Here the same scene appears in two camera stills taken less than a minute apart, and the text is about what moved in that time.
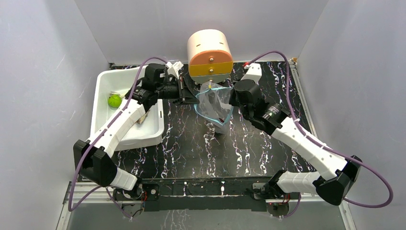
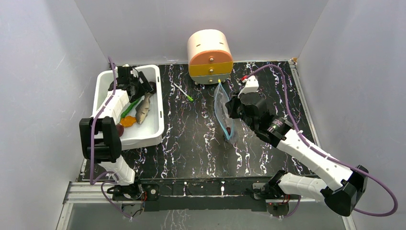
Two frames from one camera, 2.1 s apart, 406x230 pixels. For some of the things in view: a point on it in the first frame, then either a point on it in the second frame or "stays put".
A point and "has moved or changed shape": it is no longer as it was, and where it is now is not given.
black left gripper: (184, 96) to (144, 88)
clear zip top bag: (213, 106) has moved or changed shape
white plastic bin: (123, 81) stays put
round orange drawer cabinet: (210, 58) stays put
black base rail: (200, 194) stays put
